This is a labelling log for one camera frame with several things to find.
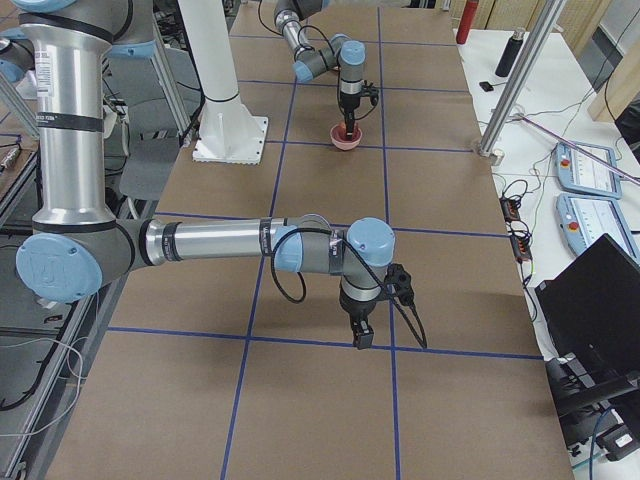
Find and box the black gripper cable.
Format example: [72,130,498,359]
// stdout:
[269,227,429,350]

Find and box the small black device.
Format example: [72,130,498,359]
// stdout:
[479,81,494,92]

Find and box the white pedestal base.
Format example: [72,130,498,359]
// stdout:
[179,0,269,165]

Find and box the black monitor stand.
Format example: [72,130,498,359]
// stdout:
[545,354,639,418]

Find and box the black laptop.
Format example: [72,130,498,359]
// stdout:
[535,234,639,371]

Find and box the aluminium frame post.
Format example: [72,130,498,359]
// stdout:
[475,0,567,166]

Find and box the red apple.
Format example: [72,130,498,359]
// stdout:
[334,127,357,141]

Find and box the orange black connector hub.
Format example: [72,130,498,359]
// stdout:
[500,198,521,223]

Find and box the teach pendant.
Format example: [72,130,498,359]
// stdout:
[556,193,639,261]
[552,142,622,199]

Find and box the upper teach pendant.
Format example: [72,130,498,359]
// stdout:
[552,142,622,199]

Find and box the pink bowl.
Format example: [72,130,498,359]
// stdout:
[330,123,363,151]

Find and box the black water bottle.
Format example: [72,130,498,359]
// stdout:
[495,27,526,78]

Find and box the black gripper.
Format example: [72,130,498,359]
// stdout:
[338,80,378,140]
[339,263,414,349]

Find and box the grey office chair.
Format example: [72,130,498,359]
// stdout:
[119,138,180,201]

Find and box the lower teach pendant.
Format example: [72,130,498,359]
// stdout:
[556,193,639,261]

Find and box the red water bottle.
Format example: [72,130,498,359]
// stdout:
[456,0,479,45]

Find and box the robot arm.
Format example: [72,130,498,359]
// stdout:
[273,1,379,151]
[16,1,426,349]

